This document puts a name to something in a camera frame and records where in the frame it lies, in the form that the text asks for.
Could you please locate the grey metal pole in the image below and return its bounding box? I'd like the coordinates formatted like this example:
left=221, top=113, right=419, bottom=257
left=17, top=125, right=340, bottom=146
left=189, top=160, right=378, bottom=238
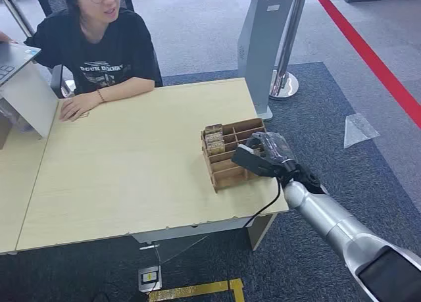
left=0, top=0, right=35, bottom=37

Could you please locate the chrome stanchion post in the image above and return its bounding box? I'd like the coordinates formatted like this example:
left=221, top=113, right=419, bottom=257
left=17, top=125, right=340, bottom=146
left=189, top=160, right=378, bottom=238
left=269, top=0, right=309, bottom=99

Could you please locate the grey kiosk stand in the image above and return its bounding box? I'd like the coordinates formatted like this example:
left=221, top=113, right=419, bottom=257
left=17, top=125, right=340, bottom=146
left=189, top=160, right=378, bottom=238
left=238, top=0, right=298, bottom=121

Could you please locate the wooden compartment tray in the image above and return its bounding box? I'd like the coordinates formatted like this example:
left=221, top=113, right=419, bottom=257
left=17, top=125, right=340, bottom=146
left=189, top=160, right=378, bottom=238
left=201, top=118, right=274, bottom=193

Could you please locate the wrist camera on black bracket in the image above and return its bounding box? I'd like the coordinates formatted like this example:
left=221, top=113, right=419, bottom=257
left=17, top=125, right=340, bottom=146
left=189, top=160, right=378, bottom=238
left=231, top=143, right=280, bottom=178

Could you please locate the black cable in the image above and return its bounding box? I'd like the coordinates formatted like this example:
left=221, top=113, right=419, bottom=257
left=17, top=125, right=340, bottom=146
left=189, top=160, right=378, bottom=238
left=242, top=177, right=282, bottom=228

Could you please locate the metal floor socket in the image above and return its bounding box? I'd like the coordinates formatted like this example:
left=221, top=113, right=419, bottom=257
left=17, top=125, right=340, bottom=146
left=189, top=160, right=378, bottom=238
left=138, top=264, right=162, bottom=293

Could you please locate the red barrier belt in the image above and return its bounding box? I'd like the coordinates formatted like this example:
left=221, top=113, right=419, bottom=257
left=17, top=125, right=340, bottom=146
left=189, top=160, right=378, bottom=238
left=309, top=0, right=421, bottom=130

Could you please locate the black office chair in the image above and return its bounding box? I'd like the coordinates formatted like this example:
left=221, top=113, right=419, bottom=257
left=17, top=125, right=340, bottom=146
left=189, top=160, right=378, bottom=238
left=37, top=0, right=163, bottom=99

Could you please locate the silver laptop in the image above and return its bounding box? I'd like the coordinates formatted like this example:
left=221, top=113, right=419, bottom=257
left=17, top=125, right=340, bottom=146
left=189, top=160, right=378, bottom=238
left=0, top=41, right=41, bottom=88

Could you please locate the clear plastic sheet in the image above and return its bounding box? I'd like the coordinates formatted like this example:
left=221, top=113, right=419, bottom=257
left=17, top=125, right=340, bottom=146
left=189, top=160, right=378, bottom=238
left=343, top=113, right=380, bottom=149

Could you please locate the person's left hand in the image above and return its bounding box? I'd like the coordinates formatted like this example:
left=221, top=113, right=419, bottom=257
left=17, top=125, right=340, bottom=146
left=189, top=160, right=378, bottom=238
left=59, top=91, right=103, bottom=122

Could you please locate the person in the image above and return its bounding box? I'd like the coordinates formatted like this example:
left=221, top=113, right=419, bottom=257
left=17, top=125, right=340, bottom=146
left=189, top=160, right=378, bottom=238
left=24, top=0, right=163, bottom=96

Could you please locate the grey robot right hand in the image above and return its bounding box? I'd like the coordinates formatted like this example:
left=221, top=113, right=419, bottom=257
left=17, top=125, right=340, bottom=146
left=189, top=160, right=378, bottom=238
left=244, top=131, right=298, bottom=172

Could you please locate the white laptop stand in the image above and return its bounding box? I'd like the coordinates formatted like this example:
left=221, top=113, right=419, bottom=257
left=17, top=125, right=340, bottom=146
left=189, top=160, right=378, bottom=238
left=0, top=62, right=59, bottom=138

